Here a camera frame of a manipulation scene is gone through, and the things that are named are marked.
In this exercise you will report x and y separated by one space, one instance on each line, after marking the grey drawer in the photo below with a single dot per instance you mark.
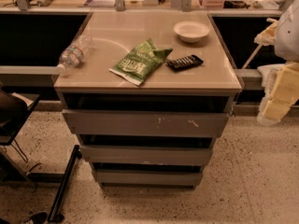
141 123
147 155
144 178

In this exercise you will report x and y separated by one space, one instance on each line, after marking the white stick with cap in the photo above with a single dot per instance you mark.
253 53

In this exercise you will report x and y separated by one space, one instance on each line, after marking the black metal stand leg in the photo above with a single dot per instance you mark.
54 215

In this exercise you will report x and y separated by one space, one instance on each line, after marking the grey top drawer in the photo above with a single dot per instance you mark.
141 123

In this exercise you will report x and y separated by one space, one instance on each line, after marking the grey bottom drawer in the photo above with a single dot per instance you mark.
144 178

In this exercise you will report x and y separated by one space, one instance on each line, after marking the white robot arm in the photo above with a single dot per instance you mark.
287 34

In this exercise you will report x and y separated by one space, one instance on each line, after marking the green chip bag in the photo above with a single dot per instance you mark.
138 64

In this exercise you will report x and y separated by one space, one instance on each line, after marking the white bowl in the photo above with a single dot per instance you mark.
191 31

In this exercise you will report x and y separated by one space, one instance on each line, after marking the grey drawer cabinet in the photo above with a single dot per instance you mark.
208 88

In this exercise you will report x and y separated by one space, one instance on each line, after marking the clear plastic water bottle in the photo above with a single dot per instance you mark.
75 53

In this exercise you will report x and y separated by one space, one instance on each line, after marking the grey middle drawer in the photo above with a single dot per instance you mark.
147 155

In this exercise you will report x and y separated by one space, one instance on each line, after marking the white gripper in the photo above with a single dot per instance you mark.
288 36

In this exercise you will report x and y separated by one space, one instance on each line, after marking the black chair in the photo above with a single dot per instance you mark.
15 109

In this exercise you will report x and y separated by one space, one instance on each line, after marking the black snack packet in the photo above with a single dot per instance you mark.
185 63

